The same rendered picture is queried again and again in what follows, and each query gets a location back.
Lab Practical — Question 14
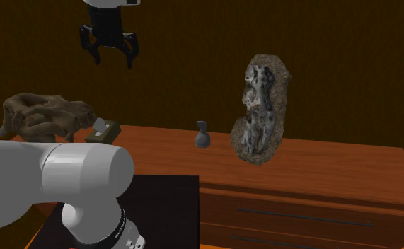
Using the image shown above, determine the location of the small grey vase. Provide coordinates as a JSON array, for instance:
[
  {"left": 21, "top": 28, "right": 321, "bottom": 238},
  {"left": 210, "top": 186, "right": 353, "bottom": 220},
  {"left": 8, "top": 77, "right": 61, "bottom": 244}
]
[{"left": 194, "top": 120, "right": 212, "bottom": 149}]

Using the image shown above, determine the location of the brown animal skull figure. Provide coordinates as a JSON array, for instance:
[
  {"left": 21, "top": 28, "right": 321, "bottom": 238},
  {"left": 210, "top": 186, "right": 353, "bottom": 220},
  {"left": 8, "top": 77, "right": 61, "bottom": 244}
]
[{"left": 0, "top": 93, "right": 98, "bottom": 144}]

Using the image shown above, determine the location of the grey stone fossil slab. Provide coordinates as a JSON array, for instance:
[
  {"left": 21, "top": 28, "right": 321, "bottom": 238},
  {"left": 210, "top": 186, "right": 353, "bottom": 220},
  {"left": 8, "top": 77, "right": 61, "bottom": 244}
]
[{"left": 230, "top": 53, "right": 292, "bottom": 166}]

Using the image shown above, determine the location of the brown wooden chest of drawers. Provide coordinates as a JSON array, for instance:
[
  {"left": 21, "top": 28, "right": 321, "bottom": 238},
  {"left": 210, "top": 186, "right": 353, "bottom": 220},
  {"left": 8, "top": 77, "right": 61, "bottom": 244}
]
[{"left": 11, "top": 124, "right": 404, "bottom": 249}]

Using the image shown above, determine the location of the dark green tissue box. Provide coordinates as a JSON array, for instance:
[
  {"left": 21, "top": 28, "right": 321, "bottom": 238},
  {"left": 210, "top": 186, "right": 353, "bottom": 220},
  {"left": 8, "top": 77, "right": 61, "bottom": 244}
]
[{"left": 84, "top": 117, "right": 122, "bottom": 145}]

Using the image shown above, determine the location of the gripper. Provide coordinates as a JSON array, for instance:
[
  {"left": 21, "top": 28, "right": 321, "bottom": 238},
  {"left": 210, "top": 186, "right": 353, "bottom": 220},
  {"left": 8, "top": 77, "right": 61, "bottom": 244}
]
[{"left": 79, "top": 4, "right": 140, "bottom": 70}]

